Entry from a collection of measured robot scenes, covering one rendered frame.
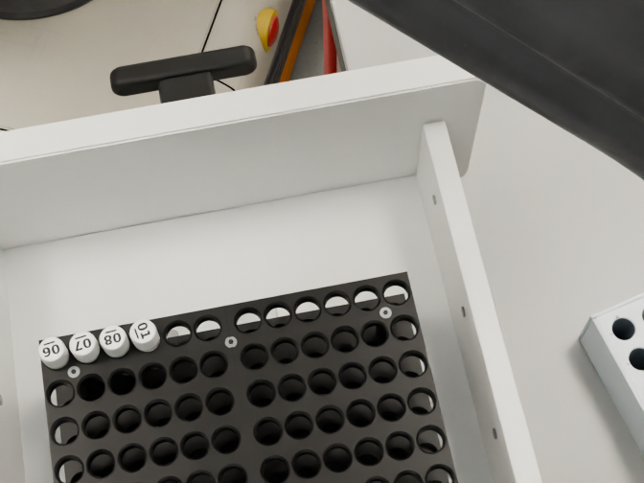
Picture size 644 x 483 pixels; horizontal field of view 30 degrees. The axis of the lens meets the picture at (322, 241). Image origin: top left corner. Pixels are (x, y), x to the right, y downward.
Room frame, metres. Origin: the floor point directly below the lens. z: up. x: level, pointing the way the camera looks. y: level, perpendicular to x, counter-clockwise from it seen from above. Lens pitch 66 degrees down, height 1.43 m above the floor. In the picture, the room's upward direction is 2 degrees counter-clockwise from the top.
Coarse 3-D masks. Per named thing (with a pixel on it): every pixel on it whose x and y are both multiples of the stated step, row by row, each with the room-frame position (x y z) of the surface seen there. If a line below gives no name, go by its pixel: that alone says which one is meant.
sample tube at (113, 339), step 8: (112, 328) 0.19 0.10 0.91; (120, 328) 0.19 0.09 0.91; (104, 336) 0.18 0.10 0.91; (112, 336) 0.18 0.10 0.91; (120, 336) 0.18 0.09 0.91; (104, 344) 0.18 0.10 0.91; (112, 344) 0.18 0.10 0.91; (120, 344) 0.18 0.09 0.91; (128, 344) 0.18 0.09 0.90; (112, 352) 0.18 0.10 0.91; (120, 352) 0.18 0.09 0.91
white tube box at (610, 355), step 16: (624, 304) 0.23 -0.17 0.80; (640, 304) 0.23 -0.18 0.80; (592, 320) 0.22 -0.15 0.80; (608, 320) 0.22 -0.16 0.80; (624, 320) 0.22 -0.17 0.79; (640, 320) 0.22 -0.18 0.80; (592, 336) 0.22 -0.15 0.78; (608, 336) 0.21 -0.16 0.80; (624, 336) 0.22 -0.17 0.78; (640, 336) 0.21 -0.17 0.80; (592, 352) 0.21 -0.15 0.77; (608, 352) 0.20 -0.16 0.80; (624, 352) 0.20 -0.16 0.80; (640, 352) 0.20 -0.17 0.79; (608, 368) 0.20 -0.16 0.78; (624, 368) 0.19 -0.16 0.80; (640, 368) 0.20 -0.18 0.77; (608, 384) 0.19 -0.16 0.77; (624, 384) 0.19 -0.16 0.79; (640, 384) 0.18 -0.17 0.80; (624, 400) 0.18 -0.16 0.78; (640, 400) 0.17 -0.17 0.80; (624, 416) 0.17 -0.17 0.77; (640, 416) 0.17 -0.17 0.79; (640, 432) 0.16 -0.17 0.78; (640, 448) 0.16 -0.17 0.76
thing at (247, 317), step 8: (272, 312) 0.21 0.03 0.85; (240, 320) 0.21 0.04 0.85; (248, 320) 0.21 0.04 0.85; (256, 320) 0.21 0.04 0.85; (176, 328) 0.21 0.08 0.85; (184, 328) 0.21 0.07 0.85; (200, 328) 0.21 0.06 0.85; (208, 328) 0.21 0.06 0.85; (216, 328) 0.21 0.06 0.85; (168, 336) 0.20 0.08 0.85
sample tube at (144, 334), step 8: (144, 320) 0.19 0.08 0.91; (136, 328) 0.19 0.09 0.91; (144, 328) 0.19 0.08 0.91; (152, 328) 0.19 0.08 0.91; (136, 336) 0.18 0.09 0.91; (144, 336) 0.18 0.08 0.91; (152, 336) 0.18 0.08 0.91; (136, 344) 0.18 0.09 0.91; (144, 344) 0.18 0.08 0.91; (152, 344) 0.18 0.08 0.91; (152, 368) 0.18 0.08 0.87
